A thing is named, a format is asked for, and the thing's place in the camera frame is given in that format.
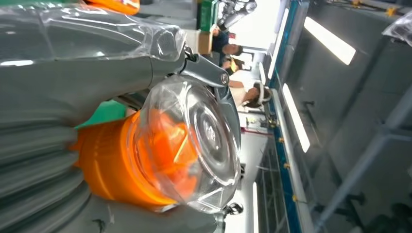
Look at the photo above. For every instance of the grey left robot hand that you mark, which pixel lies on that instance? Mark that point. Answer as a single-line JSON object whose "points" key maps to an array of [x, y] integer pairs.
{"points": [[80, 86]]}

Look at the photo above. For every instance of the green table mat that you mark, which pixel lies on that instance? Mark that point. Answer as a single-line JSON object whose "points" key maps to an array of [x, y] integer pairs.
{"points": [[106, 112]]}

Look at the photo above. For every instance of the brown cardboard box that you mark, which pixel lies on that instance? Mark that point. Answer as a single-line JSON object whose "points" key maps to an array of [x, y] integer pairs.
{"points": [[205, 42]]}

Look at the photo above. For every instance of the green box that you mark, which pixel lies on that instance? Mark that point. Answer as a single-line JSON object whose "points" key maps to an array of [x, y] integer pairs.
{"points": [[208, 14]]}

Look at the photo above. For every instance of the person in background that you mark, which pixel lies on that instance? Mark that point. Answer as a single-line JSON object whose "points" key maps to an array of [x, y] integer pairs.
{"points": [[222, 43], [235, 66]]}

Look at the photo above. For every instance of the person with white headset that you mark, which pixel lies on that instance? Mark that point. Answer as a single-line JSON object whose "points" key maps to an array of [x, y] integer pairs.
{"points": [[254, 96]]}

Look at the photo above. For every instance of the white light panel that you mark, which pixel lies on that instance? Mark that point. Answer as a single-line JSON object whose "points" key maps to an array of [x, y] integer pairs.
{"points": [[328, 40], [296, 117]]}

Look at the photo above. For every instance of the clear plastic bag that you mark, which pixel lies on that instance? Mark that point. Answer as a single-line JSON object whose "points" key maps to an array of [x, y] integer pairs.
{"points": [[400, 29]]}

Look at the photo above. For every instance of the blue wall rail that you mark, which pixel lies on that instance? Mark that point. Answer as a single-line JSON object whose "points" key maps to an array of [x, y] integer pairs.
{"points": [[283, 154]]}

